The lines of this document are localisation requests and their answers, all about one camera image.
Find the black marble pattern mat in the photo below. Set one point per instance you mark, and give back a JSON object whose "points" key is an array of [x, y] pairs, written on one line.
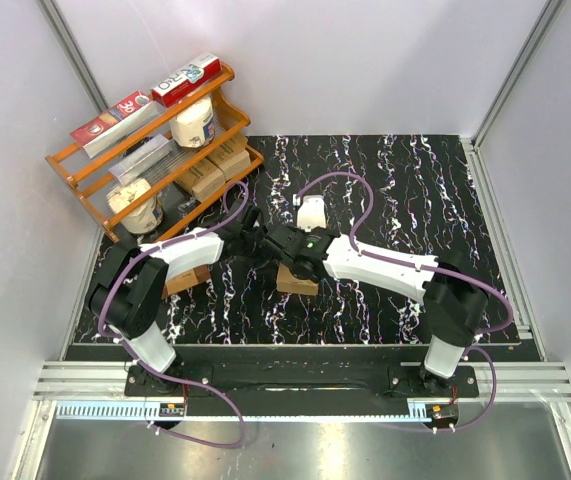
{"points": [[411, 193]]}

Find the red white toothpaste box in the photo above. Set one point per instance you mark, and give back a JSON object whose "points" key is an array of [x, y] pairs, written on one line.
{"points": [[186, 79]]}

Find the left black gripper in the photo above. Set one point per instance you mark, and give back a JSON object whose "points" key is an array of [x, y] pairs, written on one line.
{"points": [[258, 231]]}

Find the kraft paper box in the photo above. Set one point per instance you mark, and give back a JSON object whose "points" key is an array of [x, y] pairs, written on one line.
{"points": [[231, 157], [201, 180]]}

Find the red silver toothpaste box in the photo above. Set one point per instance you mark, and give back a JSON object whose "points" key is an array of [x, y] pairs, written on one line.
{"points": [[116, 123]]}

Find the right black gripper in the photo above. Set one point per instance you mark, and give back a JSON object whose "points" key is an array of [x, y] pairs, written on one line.
{"points": [[302, 232]]}

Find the kraft paper box right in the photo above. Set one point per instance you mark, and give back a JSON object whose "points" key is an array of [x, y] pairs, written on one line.
{"points": [[231, 157]]}

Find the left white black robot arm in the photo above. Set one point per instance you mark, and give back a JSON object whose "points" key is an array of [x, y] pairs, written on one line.
{"points": [[126, 293]]}

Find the orange wooden shelf rack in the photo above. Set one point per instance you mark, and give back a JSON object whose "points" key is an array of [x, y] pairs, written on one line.
{"points": [[89, 179]]}

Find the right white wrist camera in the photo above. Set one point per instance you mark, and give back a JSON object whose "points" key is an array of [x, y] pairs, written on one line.
{"points": [[311, 212]]}

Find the brown cardboard express box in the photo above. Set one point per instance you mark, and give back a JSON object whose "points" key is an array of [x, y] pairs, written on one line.
{"points": [[286, 282]]}

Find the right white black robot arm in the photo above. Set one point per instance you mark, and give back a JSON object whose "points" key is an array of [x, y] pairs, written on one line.
{"points": [[453, 302]]}

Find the kraft paper box left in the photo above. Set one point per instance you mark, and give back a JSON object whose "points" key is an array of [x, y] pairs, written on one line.
{"points": [[201, 180]]}

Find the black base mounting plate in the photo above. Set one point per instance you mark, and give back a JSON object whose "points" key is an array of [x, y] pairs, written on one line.
{"points": [[303, 380]]}

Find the upper white tissue roll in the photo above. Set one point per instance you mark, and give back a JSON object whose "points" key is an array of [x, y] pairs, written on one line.
{"points": [[194, 127]]}

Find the brown printed carton box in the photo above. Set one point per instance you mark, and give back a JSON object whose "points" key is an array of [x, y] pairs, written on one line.
{"points": [[185, 281]]}

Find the silver foil packet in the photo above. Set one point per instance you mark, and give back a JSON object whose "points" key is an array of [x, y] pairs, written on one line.
{"points": [[141, 159]]}

